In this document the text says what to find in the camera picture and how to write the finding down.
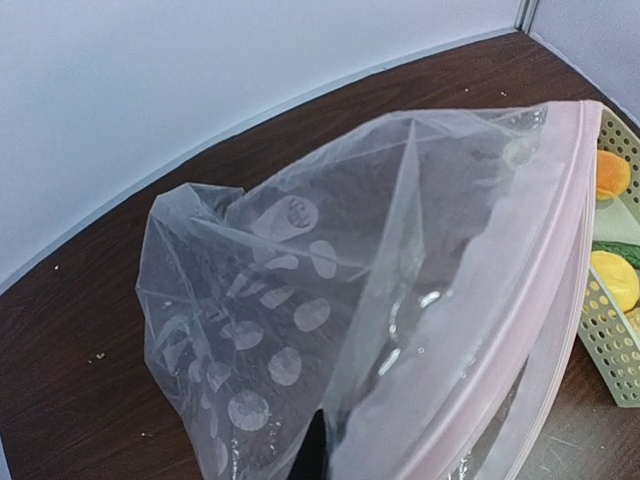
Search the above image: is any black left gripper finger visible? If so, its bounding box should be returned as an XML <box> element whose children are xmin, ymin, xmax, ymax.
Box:
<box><xmin>287</xmin><ymin>409</ymin><xmax>329</xmax><ymax>480</ymax></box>

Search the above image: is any clear zip top bag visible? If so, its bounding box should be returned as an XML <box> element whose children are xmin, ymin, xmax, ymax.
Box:
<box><xmin>136</xmin><ymin>101</ymin><xmax>603</xmax><ymax>479</ymax></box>

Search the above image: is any pale green perforated basket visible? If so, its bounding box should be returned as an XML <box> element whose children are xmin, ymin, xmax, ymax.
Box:
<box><xmin>578</xmin><ymin>108</ymin><xmax>639</xmax><ymax>408</ymax></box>

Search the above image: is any yellow lemon toy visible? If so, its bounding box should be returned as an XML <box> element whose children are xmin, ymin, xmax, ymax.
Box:
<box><xmin>591</xmin><ymin>251</ymin><xmax>639</xmax><ymax>312</ymax></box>

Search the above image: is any dark green cucumber toy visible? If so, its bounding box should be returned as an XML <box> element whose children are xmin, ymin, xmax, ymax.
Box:
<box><xmin>592</xmin><ymin>240</ymin><xmax>640</xmax><ymax>270</ymax></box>

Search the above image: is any orange mango slice toy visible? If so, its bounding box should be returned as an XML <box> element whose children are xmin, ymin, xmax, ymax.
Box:
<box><xmin>596</xmin><ymin>150</ymin><xmax>631</xmax><ymax>201</ymax></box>

